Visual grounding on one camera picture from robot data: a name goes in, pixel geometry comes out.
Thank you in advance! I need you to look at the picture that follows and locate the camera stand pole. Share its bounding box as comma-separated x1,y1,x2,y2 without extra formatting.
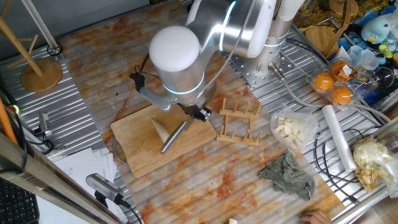
21,0,65,58

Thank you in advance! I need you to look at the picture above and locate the clear measuring cup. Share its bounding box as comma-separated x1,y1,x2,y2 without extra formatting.
348,45,386,71

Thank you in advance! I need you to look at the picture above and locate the orange fruit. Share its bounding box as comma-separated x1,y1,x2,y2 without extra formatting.
330,85,353,105
330,60,351,78
312,72,335,93

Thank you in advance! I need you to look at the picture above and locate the wooden mug tree stand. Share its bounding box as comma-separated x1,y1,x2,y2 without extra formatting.
0,0,63,93

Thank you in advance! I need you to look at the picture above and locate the grey green cloth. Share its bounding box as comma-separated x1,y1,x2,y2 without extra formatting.
257,151,316,202

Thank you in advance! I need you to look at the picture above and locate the person bare hand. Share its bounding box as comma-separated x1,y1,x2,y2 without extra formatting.
300,208,333,224

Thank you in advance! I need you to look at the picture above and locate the plastic bag of radish chunks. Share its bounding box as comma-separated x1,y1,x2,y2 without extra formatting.
269,110,320,152

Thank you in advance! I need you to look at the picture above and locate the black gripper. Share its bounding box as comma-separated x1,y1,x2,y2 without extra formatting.
177,103,213,126

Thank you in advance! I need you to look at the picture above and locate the black keyboard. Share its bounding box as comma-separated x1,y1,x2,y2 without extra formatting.
0,179,40,224

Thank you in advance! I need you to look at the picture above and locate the blue plush toy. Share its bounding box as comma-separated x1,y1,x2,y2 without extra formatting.
360,16,392,44

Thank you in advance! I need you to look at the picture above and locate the wooden dish rack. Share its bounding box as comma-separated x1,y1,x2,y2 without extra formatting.
216,98,264,146

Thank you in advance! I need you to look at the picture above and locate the steel cleaver knife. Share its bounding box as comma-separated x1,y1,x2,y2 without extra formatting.
160,116,195,155

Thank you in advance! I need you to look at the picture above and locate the small clamp mounted camera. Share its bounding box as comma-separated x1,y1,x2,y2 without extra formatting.
34,111,65,156

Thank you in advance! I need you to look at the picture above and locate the grey hose with metal connector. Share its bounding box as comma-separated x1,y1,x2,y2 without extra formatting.
269,62,391,123

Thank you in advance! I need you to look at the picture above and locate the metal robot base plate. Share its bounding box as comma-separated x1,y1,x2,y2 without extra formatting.
229,27,296,89

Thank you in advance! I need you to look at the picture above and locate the plastic bag of vegetable scraps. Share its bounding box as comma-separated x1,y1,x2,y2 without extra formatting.
353,136,398,198

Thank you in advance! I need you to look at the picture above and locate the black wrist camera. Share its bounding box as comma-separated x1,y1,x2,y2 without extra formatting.
129,72,146,93

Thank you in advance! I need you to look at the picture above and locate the white radish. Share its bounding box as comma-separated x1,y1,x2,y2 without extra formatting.
150,117,171,144

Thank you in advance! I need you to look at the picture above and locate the white plastic wrap roll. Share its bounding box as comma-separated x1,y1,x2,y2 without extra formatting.
322,105,358,172

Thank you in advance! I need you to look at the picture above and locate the silver camera mount bracket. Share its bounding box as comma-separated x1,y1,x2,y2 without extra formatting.
138,85,174,111

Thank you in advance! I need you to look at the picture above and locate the thin black power cable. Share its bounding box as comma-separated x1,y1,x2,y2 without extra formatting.
313,127,362,205

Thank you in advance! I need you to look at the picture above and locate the clear plastic fruit container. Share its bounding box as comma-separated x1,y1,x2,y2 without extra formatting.
309,57,374,111

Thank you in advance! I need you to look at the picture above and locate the glass bowl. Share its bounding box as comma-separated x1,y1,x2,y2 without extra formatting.
371,66,396,89

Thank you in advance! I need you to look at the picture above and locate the marble pattern table mat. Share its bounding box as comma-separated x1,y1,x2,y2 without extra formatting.
57,0,346,224

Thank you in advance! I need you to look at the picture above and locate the wooden cutting board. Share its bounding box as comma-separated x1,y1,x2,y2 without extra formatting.
110,104,218,179

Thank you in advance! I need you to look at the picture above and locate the silver bar shaped camera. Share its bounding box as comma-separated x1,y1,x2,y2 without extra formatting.
85,173,125,206

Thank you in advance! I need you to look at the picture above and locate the wooden holder stand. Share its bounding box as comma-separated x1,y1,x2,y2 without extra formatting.
304,0,358,58

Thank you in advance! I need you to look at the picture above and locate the metal frame bar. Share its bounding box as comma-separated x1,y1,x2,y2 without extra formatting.
0,132,125,224

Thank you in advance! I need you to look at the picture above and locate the white paper stack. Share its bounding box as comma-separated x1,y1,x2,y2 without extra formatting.
37,147,131,224

